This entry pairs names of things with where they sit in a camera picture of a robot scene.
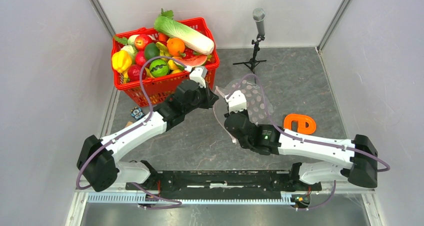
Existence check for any dark green toy avocado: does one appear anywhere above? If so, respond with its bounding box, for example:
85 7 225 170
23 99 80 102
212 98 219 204
144 42 160 61

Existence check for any toy napa cabbage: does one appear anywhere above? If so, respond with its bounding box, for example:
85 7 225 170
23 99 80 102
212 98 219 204
153 8 215 55

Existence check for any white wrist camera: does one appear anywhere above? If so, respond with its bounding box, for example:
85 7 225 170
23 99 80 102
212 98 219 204
186 66 208 89
225 90 247 113

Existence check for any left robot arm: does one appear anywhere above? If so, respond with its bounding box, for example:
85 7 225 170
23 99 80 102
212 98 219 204
76 79 219 192

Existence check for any small round toy watermelon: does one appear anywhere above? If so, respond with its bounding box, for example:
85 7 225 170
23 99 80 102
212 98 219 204
149 59 170 78

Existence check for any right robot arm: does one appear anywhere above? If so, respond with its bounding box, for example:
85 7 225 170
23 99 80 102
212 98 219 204
224 112 378 190

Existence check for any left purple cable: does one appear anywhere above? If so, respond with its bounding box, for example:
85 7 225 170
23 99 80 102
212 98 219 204
75 56 191 210

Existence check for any yellow toy bell pepper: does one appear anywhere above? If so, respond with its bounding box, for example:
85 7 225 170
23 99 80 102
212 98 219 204
111 50 133 73

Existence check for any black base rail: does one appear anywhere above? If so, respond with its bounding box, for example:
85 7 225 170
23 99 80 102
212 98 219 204
140 170 322 200

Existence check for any purple cable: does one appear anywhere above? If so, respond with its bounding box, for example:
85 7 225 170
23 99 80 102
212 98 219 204
226 73 391 210
75 56 191 210

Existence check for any orange plastic tape dispenser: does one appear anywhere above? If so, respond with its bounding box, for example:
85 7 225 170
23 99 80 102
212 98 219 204
283 113 317 135

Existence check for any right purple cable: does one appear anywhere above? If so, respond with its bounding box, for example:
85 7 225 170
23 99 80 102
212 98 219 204
226 73 391 210

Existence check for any toy watermelon slice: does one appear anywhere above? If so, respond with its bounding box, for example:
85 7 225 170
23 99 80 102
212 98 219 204
172 54 209 70

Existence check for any clear zip top bag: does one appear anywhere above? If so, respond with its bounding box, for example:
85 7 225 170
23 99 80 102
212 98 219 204
212 78 274 127

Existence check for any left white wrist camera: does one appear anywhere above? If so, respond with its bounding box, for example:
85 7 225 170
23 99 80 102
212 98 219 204
186 66 208 89

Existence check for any toy orange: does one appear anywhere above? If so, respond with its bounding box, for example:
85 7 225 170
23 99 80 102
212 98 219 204
166 37 186 57

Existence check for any red plastic basket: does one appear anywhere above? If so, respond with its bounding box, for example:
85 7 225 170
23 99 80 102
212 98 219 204
113 17 220 107

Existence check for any black tripod stand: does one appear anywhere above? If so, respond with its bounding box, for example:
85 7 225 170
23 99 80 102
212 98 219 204
233 34 267 75

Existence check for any small wooden block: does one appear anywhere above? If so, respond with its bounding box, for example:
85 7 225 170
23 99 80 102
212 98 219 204
125 121 133 127

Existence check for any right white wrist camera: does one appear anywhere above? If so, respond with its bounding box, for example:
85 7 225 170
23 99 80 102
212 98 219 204
225 90 247 113

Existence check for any red toy apple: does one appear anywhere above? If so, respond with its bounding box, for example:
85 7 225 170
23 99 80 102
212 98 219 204
134 34 153 51

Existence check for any grey microphone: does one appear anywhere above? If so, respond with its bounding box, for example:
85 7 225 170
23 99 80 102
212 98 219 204
252 7 266 37

